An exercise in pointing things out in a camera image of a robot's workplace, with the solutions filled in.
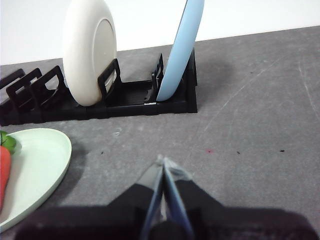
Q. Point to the cream plate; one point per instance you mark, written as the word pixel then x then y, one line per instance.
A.
pixel 80 50

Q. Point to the blue plate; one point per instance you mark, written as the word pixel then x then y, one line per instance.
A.
pixel 180 55

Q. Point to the orange carrot with green leaves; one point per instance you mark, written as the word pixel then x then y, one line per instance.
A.
pixel 4 170

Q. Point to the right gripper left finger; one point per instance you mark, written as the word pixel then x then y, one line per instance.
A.
pixel 100 222

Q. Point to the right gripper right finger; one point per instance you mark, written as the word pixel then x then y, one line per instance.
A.
pixel 237 225

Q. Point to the green plate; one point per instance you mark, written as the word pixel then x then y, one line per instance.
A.
pixel 42 160

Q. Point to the black plate rack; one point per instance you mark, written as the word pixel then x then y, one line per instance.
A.
pixel 130 100

